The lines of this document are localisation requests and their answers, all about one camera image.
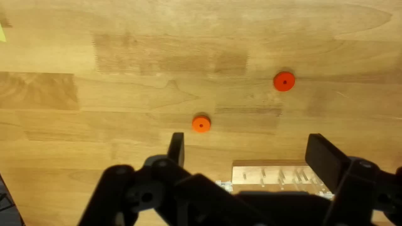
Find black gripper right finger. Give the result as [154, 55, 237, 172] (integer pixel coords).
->
[305, 133, 402, 226]

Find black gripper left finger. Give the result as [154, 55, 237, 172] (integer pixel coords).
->
[79, 132, 261, 226]

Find orange ring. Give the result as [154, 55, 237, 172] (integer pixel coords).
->
[272, 71, 296, 93]
[190, 114, 212, 135]

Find wooden rack with metal pins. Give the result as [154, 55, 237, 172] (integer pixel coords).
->
[217, 160, 336, 200]

